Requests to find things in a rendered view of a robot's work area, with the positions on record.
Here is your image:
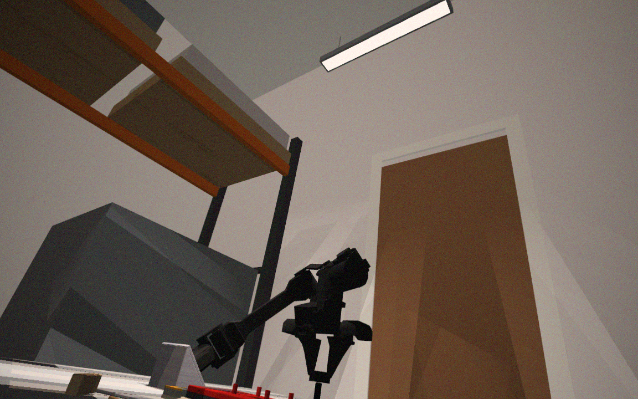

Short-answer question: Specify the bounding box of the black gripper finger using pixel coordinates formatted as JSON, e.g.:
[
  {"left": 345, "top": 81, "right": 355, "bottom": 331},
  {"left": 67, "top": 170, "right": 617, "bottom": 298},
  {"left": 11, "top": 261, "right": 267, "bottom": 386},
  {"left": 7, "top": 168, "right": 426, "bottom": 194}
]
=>
[
  {"left": 295, "top": 334, "right": 321, "bottom": 375},
  {"left": 327, "top": 336, "right": 355, "bottom": 378}
]

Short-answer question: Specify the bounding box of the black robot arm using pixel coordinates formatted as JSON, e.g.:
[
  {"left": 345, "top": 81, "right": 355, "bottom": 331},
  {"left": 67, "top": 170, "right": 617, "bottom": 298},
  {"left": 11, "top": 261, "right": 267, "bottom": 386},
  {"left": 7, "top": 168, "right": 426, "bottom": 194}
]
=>
[{"left": 192, "top": 248, "right": 371, "bottom": 373}]

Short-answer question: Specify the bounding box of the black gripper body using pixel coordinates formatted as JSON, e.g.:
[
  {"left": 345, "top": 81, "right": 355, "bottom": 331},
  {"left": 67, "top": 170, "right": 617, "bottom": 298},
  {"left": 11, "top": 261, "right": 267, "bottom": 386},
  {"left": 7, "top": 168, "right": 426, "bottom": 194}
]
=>
[{"left": 282, "top": 291, "right": 373, "bottom": 341}]

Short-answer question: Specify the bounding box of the brown wooden block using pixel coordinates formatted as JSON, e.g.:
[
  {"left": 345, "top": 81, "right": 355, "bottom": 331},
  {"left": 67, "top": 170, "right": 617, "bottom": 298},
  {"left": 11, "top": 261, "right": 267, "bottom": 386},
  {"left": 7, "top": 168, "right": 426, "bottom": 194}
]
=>
[{"left": 65, "top": 373, "right": 102, "bottom": 396}]

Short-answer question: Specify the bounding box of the black tyre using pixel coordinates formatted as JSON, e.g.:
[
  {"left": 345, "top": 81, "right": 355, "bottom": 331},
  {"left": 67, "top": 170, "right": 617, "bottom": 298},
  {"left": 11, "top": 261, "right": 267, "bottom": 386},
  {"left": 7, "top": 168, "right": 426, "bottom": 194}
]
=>
[{"left": 309, "top": 370, "right": 330, "bottom": 383}]

